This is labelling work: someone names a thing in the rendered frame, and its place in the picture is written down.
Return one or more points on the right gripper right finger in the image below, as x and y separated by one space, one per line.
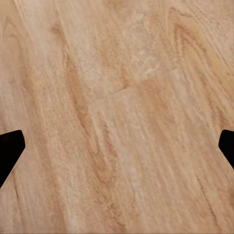
226 145

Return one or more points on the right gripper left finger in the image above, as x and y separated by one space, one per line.
12 145

